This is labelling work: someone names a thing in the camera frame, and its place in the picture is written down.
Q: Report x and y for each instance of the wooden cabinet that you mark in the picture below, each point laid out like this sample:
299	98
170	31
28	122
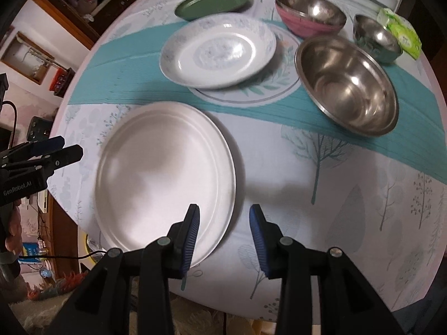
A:
70	17

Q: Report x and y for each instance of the red wall decoration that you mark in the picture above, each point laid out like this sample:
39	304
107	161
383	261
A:
62	82

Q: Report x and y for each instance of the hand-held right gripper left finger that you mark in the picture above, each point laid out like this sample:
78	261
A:
190	237

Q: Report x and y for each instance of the tree print tablecloth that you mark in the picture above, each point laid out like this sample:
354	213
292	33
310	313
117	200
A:
314	216

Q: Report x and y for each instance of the pink ornament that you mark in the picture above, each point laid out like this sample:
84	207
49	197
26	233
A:
87	3

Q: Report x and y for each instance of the green tissue pack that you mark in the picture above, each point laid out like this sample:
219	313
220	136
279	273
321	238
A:
407	36

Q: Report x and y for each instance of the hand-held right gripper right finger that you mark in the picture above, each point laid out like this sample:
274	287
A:
256	237

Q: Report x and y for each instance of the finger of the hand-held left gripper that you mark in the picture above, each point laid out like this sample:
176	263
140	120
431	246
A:
45	144
68	155

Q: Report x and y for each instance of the large plain white plate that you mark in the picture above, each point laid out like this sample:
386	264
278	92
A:
157	181

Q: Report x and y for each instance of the white floral plate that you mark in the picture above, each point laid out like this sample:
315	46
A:
216	52

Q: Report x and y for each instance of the wooden wall frame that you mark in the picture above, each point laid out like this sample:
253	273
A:
21	49

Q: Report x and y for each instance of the large steel bowl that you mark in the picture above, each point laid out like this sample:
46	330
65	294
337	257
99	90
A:
345	83

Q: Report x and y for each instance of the pink steel bowl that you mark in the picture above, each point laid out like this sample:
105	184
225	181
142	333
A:
307	28

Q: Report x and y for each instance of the yellow rimmed basin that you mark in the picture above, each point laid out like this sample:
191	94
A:
88	247

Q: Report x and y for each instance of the orange fluffy item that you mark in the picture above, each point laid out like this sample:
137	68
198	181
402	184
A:
59	284

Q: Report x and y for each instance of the small steel bowl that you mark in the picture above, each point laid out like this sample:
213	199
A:
375	38

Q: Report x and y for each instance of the person's left hand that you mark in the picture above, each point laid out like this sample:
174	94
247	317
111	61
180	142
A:
14	226

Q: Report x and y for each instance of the green plate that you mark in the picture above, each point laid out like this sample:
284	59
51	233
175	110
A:
213	3

